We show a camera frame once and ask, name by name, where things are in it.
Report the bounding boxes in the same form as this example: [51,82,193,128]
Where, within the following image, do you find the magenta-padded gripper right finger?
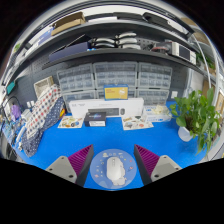
[133,144,183,186]

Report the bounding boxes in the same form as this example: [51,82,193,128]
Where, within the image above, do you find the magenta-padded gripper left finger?
[45,144,95,188]

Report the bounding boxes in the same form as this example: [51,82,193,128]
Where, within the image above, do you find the grey computer mouse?
[106,157,127,187]

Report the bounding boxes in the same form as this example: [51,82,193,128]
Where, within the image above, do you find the round blue rabbit mouse pad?
[89,148,138,190]

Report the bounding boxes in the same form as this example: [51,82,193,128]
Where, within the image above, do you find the white sticker sheet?
[121,115,154,131]
[57,115,84,129]

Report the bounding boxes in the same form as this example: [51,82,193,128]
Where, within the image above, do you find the white and blue glove box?
[141,104,173,123]

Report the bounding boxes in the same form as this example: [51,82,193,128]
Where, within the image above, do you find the patterned checkered cloth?
[21,84,67,158]

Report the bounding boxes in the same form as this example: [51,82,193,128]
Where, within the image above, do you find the small black box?
[83,111,108,128]

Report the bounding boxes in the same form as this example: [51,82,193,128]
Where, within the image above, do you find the green plant in white pot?
[169,87,223,154]

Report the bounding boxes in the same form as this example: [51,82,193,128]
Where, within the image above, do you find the long white keyboard box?
[68,97,145,119]

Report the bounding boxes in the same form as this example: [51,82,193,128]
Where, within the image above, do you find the white mesh basket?
[33,75,55,98]

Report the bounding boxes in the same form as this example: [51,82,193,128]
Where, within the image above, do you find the yellow card box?
[103,84,129,101]

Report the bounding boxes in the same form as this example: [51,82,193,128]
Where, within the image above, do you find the dark shelf unit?
[0,8,224,78]

